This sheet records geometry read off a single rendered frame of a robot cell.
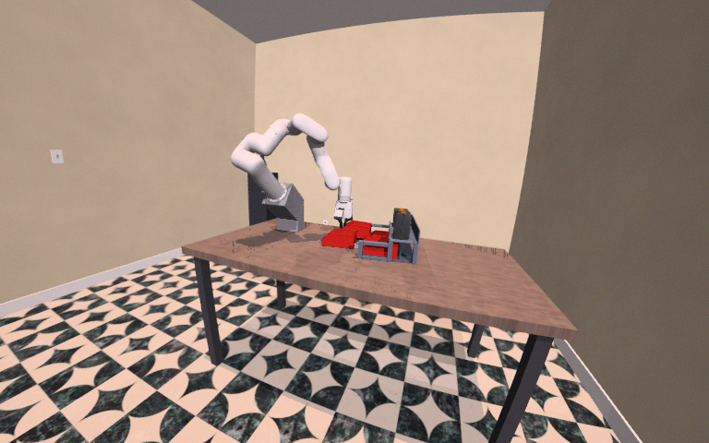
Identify red bin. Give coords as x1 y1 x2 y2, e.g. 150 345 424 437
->
321 228 356 249
363 235 398 259
365 230 389 241
341 221 372 239

